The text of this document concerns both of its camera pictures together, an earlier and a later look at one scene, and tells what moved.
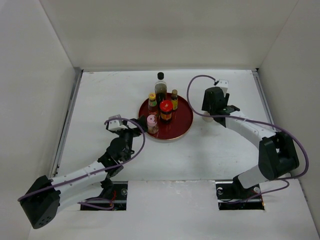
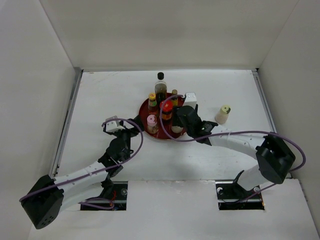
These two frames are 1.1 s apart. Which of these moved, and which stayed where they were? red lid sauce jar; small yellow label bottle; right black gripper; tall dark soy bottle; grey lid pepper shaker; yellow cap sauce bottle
Moved: grey lid pepper shaker; right black gripper
Stayed: small yellow label bottle; yellow cap sauce bottle; red lid sauce jar; tall dark soy bottle
